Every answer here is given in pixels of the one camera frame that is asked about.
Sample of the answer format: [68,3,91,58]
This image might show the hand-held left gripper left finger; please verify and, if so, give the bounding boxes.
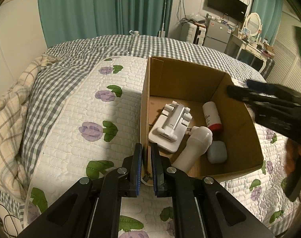
[16,142,143,238]

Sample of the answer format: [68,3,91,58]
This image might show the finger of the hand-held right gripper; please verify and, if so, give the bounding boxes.
[226,85,301,107]
[246,79,301,99]

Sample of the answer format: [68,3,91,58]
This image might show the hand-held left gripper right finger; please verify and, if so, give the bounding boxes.
[150,142,275,238]

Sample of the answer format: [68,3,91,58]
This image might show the white bottle with red cap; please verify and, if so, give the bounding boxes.
[203,102,223,132]

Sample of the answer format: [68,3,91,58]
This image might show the white phone stand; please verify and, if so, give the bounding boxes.
[149,100,193,153]

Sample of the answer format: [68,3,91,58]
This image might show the white cylindrical bottle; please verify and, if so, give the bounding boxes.
[172,126,213,173]

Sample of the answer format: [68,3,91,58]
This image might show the brown cardboard box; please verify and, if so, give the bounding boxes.
[140,57,264,182]

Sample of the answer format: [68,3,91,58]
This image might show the pale earbud case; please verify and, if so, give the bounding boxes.
[207,141,228,164]

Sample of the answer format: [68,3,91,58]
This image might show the person's right hand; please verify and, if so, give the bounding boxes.
[286,139,301,175]

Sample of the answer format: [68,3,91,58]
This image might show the dark suitcase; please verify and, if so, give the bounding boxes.
[260,57,275,78]

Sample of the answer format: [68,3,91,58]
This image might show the white louvred wardrobe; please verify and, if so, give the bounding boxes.
[270,10,301,95]

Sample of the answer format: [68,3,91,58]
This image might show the white dressing table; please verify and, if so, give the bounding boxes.
[225,33,269,71]

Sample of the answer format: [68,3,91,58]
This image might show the white oval mirror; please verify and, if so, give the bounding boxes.
[243,13,261,38]

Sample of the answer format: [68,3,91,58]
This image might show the grey fridge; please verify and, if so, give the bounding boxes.
[203,18,234,54]

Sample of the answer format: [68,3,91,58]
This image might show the narrow green curtain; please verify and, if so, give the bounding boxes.
[250,0,284,46]

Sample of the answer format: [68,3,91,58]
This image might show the white suitcase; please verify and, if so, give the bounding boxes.
[179,21,207,45]

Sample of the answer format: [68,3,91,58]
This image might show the clear plastic bag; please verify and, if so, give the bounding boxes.
[188,12,207,23]

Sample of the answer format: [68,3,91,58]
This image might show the white floral quilt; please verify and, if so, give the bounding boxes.
[26,56,301,238]

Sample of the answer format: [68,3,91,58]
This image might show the white mop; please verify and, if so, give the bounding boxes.
[157,0,169,37]

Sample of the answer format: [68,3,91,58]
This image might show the beige plaid blanket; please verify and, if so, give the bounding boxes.
[0,55,57,201]

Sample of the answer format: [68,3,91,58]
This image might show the wide green curtain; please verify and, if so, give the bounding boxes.
[36,0,121,47]

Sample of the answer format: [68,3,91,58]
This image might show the black wall television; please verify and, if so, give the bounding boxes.
[207,0,248,23]

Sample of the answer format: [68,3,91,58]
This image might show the hanging wall cables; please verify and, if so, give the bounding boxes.
[177,0,188,23]

